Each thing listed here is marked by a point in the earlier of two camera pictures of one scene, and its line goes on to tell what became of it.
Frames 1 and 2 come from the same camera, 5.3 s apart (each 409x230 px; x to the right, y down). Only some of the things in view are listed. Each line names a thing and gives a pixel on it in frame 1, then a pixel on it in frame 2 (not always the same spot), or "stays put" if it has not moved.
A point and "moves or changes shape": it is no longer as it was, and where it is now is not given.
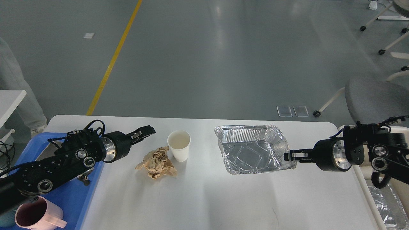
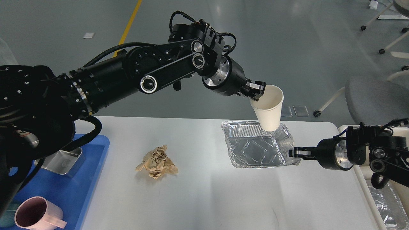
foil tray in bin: (394, 215) stays put
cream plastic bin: (363, 172) stays put
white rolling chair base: (401, 55) stays put
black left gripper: (117, 144) → (228, 79)
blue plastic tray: (74, 196) stays put
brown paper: (158, 163) stays put
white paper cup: (179, 141) → (268, 107)
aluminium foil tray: (253, 148) moves or changes shape
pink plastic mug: (39, 213) stays put
